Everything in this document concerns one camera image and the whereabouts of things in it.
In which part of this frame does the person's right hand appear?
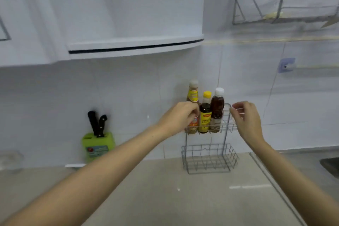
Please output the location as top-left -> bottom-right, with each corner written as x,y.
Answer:
229,101 -> 266,151

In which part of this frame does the person's left hand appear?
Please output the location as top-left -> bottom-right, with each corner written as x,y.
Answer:
158,101 -> 201,140

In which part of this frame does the two-tier metal wire rack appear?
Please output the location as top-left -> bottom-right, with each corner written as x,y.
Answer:
181,103 -> 244,175

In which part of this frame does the person's right forearm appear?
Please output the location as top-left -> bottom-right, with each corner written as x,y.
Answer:
250,140 -> 339,226

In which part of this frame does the person's left forearm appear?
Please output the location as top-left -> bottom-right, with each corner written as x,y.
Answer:
0,124 -> 167,226

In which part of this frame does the yellow-capped dark sauce bottle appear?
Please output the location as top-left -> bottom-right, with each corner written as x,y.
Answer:
198,91 -> 212,134

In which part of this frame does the grey-capped yellow-label sauce bottle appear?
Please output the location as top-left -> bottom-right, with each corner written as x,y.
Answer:
186,79 -> 200,134

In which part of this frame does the white-capped brown sauce bottle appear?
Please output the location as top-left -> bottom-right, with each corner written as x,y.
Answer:
210,87 -> 225,133

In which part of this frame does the white range hood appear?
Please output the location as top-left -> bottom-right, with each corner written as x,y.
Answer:
66,34 -> 204,61

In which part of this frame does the green knife block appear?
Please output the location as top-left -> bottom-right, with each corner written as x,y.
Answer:
82,132 -> 116,163

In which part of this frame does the steel kitchen sink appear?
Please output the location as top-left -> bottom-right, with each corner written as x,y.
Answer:
319,157 -> 339,179

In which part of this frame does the pale yellow utensil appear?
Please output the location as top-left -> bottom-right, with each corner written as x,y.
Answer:
263,12 -> 284,20

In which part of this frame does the short black-handled knife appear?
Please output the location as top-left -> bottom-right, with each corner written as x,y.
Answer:
97,115 -> 108,138

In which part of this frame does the long black-handled knife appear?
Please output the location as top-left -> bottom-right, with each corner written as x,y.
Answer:
87,111 -> 99,136

